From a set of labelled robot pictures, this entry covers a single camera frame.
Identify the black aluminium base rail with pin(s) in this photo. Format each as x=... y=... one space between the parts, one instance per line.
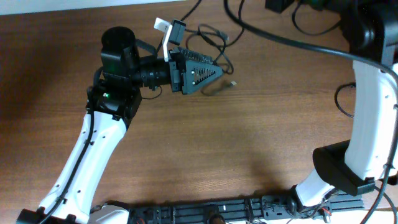
x=247 y=210

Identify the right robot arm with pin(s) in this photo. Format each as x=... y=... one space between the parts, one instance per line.
x=353 y=166

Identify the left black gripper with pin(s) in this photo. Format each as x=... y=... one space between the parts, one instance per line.
x=176 y=73

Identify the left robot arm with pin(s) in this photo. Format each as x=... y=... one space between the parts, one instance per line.
x=128 y=64

